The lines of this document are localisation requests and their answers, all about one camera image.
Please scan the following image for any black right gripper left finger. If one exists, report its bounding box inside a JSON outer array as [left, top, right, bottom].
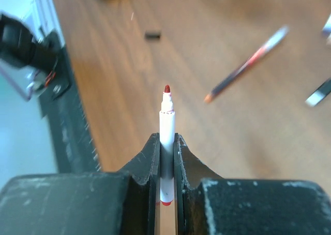
[[1, 133, 160, 234]]

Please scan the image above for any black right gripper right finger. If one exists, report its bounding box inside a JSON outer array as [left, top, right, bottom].
[[174, 134, 330, 234]]

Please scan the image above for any red cap white marker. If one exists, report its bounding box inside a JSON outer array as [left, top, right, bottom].
[[159, 85, 175, 206]]

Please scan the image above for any red ink gel pen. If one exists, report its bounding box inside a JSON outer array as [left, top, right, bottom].
[[204, 26, 289, 103]]

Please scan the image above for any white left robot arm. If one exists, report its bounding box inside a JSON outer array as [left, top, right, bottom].
[[1, 13, 58, 73]]

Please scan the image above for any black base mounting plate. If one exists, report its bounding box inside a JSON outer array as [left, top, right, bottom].
[[39, 32, 101, 173]]

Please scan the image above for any black capped white marker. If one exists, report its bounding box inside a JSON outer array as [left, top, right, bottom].
[[305, 78, 331, 107]]

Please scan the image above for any small black cap piece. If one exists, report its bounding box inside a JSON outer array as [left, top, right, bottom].
[[144, 31, 161, 40]]

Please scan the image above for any blue capped white marker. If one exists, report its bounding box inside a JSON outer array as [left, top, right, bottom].
[[322, 14, 331, 45]]

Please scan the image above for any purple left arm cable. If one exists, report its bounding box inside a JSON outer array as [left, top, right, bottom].
[[0, 64, 34, 102]]

